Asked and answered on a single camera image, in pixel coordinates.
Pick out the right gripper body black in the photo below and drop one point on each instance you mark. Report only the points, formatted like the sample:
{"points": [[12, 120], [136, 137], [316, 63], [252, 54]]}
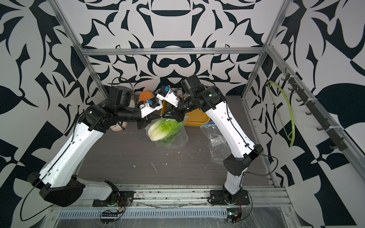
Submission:
{"points": [[177, 113]]}

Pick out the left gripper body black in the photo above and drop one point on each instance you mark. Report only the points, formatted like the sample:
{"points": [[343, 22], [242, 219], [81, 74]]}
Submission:
{"points": [[143, 122]]}

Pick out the yellow plastic tray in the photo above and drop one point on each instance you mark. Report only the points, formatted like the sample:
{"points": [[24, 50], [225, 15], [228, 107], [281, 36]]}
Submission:
{"points": [[196, 118]]}

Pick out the clear zipper bag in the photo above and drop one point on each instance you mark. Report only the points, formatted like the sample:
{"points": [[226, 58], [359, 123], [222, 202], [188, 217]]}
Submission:
{"points": [[179, 142], [218, 146]]}

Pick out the chinese cabbage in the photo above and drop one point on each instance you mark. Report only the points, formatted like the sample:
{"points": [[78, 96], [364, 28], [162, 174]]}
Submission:
{"points": [[164, 130]]}

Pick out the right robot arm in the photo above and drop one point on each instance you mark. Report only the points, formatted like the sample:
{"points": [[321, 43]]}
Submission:
{"points": [[243, 149]]}

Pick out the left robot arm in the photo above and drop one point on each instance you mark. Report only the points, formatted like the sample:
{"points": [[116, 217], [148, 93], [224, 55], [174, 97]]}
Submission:
{"points": [[58, 182]]}

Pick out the orange plush toy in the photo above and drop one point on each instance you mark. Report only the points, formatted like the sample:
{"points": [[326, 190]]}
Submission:
{"points": [[146, 95]]}

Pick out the left black electronics board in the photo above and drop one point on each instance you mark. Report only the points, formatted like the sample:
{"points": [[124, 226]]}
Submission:
{"points": [[108, 216]]}

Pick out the right green led board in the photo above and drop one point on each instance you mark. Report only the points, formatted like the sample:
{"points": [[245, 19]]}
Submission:
{"points": [[233, 216]]}

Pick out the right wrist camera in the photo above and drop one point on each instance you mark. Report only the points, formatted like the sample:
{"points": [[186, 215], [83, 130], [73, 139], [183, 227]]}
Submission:
{"points": [[169, 95]]}

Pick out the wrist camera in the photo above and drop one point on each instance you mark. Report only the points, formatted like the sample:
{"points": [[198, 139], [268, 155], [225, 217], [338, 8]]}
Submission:
{"points": [[169, 95], [150, 106]]}

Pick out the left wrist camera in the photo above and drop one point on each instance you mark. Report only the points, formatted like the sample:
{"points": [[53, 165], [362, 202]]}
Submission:
{"points": [[150, 106]]}

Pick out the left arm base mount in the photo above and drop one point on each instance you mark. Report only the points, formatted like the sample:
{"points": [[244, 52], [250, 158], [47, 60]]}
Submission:
{"points": [[120, 199]]}

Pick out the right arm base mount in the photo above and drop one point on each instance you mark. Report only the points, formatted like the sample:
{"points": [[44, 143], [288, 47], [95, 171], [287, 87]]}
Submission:
{"points": [[223, 197]]}

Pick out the black wall hook rail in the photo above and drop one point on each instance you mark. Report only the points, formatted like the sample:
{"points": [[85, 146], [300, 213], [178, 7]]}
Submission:
{"points": [[317, 110]]}

